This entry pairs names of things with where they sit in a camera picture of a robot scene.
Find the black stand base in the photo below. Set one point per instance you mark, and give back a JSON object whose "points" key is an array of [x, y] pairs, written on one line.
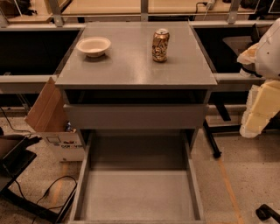
{"points": [[14, 159]]}

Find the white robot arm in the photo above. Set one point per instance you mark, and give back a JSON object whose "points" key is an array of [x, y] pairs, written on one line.
{"points": [[267, 53]]}

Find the closed grey top drawer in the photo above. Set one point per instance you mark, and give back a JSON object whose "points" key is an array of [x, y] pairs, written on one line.
{"points": [[136, 117]]}

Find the grey drawer cabinet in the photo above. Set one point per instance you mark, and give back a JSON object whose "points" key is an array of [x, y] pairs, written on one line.
{"points": [[127, 74]]}

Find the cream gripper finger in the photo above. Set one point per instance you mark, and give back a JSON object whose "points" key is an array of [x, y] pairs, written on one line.
{"points": [[262, 105]]}

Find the cardboard box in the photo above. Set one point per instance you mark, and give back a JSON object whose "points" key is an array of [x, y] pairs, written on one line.
{"points": [[48, 118]]}

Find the black caster wheel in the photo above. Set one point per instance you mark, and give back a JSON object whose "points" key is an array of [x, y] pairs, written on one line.
{"points": [[265, 212]]}

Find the open grey middle drawer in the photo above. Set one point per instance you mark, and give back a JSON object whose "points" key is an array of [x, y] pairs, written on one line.
{"points": [[137, 179]]}

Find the orange soda can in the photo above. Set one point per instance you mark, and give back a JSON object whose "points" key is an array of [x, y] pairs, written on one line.
{"points": [[160, 44]]}

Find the black chair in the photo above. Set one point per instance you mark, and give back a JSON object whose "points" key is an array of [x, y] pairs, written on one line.
{"points": [[244, 48]]}

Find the white paper bowl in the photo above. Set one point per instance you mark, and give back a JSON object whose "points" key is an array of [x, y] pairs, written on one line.
{"points": [[94, 46]]}

